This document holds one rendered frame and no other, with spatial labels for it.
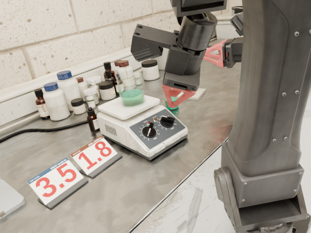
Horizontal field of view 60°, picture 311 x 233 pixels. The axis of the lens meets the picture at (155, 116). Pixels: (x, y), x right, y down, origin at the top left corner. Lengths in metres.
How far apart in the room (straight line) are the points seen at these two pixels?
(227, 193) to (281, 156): 0.07
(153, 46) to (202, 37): 0.09
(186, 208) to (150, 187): 0.09
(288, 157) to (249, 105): 0.07
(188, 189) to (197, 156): 0.11
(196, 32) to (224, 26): 1.21
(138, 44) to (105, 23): 0.72
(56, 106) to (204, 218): 0.61
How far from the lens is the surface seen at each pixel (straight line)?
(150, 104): 0.66
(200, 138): 0.66
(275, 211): 0.35
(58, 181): 0.59
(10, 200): 0.61
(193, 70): 0.51
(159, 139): 0.60
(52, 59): 1.08
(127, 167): 0.60
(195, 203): 0.49
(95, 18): 1.19
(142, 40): 0.49
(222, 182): 0.32
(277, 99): 0.25
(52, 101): 0.90
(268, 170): 0.30
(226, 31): 1.67
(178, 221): 0.46
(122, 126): 0.62
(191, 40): 0.48
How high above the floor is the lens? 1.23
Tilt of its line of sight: 25 degrees down
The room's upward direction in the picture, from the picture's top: 9 degrees counter-clockwise
